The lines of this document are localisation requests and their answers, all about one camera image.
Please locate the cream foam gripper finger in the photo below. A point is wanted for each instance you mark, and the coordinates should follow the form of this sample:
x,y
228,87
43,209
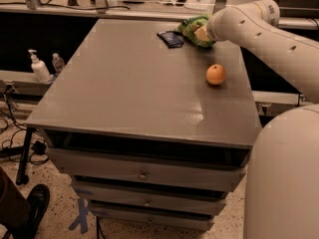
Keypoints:
x,y
201,34

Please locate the green rice chip bag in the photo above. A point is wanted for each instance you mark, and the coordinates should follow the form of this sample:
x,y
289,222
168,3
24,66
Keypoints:
x,y
190,25

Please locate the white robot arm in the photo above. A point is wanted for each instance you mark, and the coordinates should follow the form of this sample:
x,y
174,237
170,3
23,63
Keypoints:
x,y
282,181

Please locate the orange fruit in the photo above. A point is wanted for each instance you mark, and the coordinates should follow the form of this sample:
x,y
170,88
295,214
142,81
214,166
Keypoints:
x,y
215,74

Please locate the grey drawer cabinet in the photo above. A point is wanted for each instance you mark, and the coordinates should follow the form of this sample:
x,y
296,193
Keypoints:
x,y
142,133

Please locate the small clear water bottle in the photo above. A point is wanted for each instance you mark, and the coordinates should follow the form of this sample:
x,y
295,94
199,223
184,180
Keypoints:
x,y
58,63

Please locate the white pump lotion bottle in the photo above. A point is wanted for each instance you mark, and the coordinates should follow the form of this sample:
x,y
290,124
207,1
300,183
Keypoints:
x,y
39,67

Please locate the blue tape cross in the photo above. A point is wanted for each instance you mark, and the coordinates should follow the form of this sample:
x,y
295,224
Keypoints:
x,y
83,219

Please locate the black metal stand leg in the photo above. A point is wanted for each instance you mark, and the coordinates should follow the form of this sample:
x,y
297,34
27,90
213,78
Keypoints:
x,y
22,177

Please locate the black shoe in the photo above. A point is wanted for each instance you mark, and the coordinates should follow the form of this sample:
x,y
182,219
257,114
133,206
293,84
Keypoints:
x,y
29,212

